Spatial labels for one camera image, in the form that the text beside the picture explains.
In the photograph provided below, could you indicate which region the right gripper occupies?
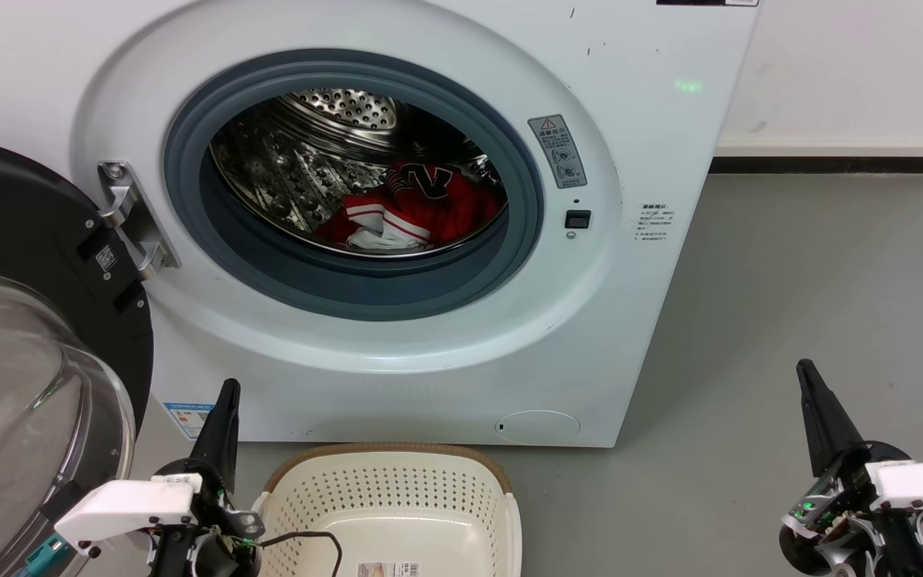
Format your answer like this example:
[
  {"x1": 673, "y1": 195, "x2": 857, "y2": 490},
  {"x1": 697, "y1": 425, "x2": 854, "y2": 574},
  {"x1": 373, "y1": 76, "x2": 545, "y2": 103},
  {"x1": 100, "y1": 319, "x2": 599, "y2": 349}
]
[{"x1": 778, "y1": 359, "x2": 923, "y2": 577}]

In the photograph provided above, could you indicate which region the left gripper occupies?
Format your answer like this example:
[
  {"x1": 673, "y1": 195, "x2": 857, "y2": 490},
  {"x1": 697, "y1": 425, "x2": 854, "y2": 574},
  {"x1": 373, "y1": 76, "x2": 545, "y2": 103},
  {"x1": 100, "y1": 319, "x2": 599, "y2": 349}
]
[{"x1": 147, "y1": 378, "x2": 265, "y2": 577}]

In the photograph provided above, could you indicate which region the red and white garment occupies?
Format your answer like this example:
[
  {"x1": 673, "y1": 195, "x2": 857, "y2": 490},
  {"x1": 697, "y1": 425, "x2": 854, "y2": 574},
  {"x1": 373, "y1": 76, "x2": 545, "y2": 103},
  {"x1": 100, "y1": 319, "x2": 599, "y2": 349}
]
[{"x1": 315, "y1": 160, "x2": 508, "y2": 251}]

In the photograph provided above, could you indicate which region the cream plastic laundry basket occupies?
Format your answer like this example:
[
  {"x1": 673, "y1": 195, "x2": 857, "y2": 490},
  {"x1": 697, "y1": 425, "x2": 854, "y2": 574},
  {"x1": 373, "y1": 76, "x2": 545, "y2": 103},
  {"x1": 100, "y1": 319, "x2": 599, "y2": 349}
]
[{"x1": 252, "y1": 442, "x2": 522, "y2": 577}]

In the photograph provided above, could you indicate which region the stainless steel washing machine drum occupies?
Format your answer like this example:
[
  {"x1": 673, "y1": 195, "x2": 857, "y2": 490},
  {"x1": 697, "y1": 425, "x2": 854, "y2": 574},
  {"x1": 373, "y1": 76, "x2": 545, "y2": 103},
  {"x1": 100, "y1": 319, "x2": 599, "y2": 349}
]
[{"x1": 210, "y1": 88, "x2": 508, "y2": 259}]

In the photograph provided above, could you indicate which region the washing machine door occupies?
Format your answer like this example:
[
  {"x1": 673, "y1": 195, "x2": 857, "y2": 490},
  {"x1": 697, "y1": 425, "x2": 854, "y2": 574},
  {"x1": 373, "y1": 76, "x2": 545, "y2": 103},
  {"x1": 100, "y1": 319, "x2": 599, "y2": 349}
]
[{"x1": 0, "y1": 135, "x2": 155, "y2": 577}]

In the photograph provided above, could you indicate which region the blue bordered energy sticker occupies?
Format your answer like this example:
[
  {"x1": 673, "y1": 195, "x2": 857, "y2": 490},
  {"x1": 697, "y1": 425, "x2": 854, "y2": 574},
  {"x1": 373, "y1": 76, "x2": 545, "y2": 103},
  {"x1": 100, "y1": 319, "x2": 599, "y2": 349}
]
[{"x1": 162, "y1": 401, "x2": 216, "y2": 441}]

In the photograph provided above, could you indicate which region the grey rubber door gasket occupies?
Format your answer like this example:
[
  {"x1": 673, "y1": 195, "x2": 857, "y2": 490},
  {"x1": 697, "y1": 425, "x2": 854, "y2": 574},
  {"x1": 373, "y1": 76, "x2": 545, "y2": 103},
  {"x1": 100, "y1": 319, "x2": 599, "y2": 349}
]
[{"x1": 163, "y1": 50, "x2": 544, "y2": 321}]

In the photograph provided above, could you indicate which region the white front-load washing machine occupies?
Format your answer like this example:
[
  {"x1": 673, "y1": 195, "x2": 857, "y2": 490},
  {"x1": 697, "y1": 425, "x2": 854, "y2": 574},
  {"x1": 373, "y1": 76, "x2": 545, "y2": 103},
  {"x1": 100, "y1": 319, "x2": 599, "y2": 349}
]
[{"x1": 0, "y1": 0, "x2": 760, "y2": 448}]

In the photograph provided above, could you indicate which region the silver metal door hinge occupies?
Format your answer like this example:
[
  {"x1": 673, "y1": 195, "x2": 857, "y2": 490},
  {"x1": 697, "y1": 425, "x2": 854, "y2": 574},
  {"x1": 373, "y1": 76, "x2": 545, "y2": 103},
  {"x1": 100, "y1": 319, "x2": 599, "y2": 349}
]
[{"x1": 97, "y1": 160, "x2": 182, "y2": 281}]

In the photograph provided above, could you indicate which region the black skirting strip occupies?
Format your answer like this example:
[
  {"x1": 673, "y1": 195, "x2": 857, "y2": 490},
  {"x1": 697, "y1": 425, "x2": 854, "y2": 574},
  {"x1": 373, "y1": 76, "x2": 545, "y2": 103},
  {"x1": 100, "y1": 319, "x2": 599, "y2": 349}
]
[{"x1": 708, "y1": 156, "x2": 923, "y2": 175}]

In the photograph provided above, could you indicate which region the small printed text label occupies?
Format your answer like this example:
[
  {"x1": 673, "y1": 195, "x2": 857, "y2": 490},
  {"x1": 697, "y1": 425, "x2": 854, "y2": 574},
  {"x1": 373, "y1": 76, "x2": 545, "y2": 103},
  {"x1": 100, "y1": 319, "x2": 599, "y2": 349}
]
[{"x1": 639, "y1": 202, "x2": 675, "y2": 243}]

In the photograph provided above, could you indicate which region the round white filter cover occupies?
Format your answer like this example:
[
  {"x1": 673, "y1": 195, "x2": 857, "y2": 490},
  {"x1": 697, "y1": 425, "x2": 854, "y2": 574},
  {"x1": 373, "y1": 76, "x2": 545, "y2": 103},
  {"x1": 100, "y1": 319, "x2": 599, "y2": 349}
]
[{"x1": 495, "y1": 410, "x2": 581, "y2": 444}]

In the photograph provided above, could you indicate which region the grey warning sticker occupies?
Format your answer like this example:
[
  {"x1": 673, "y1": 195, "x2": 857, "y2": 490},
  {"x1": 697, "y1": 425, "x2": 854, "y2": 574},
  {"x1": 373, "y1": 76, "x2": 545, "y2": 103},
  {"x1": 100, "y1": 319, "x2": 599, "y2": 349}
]
[{"x1": 527, "y1": 114, "x2": 588, "y2": 190}]

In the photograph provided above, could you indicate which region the thin black cable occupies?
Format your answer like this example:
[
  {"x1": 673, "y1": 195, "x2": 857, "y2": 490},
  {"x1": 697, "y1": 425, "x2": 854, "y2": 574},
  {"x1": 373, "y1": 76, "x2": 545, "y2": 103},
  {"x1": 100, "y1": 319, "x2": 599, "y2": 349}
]
[{"x1": 257, "y1": 531, "x2": 344, "y2": 577}]

